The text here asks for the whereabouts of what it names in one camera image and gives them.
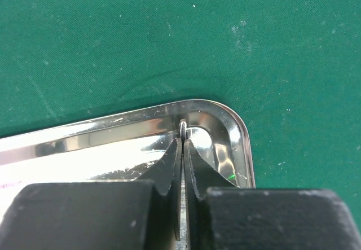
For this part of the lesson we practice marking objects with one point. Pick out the green surgical cloth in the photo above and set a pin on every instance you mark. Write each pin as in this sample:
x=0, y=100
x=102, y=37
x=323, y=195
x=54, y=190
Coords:
x=289, y=68

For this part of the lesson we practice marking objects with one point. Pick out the stainless steel instrument tray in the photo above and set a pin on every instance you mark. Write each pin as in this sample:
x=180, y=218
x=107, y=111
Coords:
x=94, y=148

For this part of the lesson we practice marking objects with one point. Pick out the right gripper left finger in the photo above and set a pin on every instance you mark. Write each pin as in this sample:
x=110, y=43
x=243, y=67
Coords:
x=139, y=214

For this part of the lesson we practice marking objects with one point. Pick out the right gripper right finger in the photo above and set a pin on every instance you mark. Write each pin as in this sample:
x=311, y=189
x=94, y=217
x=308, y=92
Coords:
x=223, y=216

